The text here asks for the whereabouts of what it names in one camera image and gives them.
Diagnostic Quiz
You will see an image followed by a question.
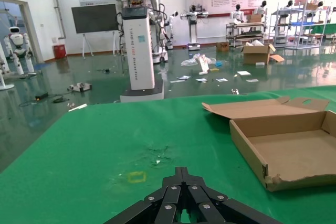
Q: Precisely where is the red box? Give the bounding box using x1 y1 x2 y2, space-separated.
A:
54 44 67 60

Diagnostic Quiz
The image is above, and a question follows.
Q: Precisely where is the tall metal rack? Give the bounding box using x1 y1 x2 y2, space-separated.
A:
271 1 332 49

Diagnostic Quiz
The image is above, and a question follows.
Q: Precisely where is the metal shelf cart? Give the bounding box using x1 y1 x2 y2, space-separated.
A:
225 21 266 48

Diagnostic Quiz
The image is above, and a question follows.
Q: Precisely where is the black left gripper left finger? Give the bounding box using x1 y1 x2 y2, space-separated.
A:
104 166 184 224

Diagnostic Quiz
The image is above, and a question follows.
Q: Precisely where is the white grey floor device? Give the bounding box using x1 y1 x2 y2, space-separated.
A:
68 82 93 93

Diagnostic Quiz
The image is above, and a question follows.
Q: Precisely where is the white humanoid robot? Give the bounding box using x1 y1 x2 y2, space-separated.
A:
3 26 37 77

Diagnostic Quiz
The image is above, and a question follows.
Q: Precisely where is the cardboard box with torn edge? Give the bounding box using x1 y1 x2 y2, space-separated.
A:
201 96 336 193

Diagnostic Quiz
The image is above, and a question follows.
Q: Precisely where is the open cardboard box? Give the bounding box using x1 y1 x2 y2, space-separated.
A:
240 39 286 66

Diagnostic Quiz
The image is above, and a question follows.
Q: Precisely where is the white wall pipe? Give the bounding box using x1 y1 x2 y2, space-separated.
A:
49 0 67 41

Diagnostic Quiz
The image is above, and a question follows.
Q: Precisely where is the clear plastic bag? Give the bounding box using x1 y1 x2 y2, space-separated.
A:
181 54 217 67

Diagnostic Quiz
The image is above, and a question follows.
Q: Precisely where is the white wheeled robot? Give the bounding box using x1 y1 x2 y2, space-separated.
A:
151 10 180 64

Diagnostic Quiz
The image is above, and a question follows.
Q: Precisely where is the glass door with frame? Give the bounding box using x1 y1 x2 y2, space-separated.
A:
0 0 45 64

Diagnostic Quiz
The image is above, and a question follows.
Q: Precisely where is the white robot with spread arms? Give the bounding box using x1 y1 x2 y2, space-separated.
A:
180 4 209 51

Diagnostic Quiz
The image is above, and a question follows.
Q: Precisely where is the closed cardboard box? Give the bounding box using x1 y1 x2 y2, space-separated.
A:
246 14 263 24

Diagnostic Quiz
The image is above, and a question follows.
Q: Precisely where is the white tower robot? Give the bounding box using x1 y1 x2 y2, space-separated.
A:
114 0 169 103

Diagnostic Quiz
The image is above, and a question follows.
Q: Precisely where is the white humanoid torso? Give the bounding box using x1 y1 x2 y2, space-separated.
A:
230 3 246 24
253 0 269 23

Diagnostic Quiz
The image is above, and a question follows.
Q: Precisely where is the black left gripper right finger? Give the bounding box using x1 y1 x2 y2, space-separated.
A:
183 166 283 224

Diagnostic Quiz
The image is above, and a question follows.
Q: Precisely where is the green table cloth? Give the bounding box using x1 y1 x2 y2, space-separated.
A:
0 85 336 224

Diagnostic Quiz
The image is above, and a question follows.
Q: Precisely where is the white red paper bag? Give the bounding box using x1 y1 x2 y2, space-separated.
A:
196 55 211 76

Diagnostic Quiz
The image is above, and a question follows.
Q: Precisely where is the black screen on stand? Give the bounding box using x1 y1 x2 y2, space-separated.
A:
71 3 121 57

